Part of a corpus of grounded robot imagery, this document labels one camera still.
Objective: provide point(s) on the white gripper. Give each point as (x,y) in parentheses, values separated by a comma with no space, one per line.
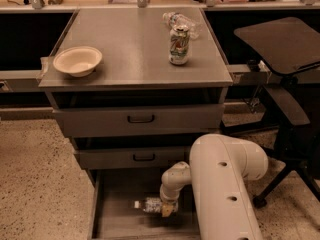
(169,199)

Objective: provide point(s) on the clear plastic water bottle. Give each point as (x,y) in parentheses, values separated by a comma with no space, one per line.
(149,205)

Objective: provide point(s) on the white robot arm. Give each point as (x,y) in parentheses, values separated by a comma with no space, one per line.
(217,168)

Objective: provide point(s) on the grey bottom drawer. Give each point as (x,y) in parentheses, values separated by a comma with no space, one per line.
(115,216)

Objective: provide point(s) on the grey drawer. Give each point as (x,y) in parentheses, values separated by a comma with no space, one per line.
(115,216)
(132,157)
(134,121)

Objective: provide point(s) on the grey middle drawer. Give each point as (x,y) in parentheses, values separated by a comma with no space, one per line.
(132,157)

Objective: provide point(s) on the grey top drawer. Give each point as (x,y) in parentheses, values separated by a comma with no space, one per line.
(134,121)

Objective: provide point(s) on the grey drawer cabinet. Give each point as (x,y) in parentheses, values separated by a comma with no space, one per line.
(135,72)

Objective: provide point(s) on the crushed clear plastic bottle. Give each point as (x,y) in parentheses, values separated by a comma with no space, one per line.
(176,19)

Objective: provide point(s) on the green soda can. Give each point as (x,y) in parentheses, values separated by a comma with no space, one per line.
(179,44)

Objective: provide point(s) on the white paper bowl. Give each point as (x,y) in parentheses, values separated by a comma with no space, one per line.
(77,61)

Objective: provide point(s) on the black office chair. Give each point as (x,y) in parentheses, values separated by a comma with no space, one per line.
(289,47)

